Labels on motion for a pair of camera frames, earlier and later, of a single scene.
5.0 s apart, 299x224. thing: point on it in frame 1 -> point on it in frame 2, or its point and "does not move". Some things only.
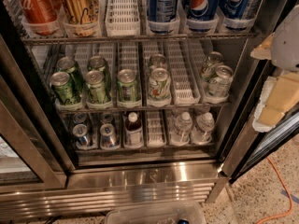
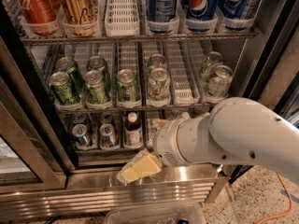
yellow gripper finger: x=278 y=96 -> x=145 y=164
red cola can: x=40 y=6 does not move
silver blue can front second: x=107 y=139 does not move
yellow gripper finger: x=263 y=51 -> x=160 y=122
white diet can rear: x=157 y=61 does not move
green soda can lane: x=127 y=90 does not move
